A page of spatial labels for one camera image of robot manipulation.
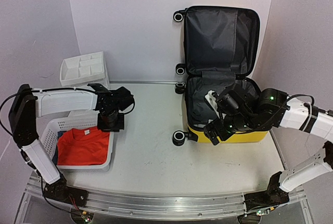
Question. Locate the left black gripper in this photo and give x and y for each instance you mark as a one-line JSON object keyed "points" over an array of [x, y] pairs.
{"points": [[120, 126]]}

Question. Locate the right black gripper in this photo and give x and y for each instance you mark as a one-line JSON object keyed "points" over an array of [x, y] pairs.
{"points": [[210, 133]]}

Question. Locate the orange garment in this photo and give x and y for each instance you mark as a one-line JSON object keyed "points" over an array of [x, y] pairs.
{"points": [[83, 147]]}

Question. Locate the white plastic drawer organizer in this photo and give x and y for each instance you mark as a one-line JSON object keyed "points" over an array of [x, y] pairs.
{"points": [[81, 70]]}

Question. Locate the blue garment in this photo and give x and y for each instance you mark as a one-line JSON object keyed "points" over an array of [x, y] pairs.
{"points": [[55, 156]]}

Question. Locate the yellow Pikachu hard-shell suitcase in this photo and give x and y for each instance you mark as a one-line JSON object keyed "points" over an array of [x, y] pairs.
{"points": [[220, 49]]}

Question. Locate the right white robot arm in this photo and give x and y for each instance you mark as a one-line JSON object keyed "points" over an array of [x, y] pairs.
{"points": [[239, 113]]}

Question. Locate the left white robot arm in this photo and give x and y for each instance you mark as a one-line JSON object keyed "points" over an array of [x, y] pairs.
{"points": [[97, 104]]}

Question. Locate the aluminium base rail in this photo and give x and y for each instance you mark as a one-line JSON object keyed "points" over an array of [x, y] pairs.
{"points": [[191, 208]]}

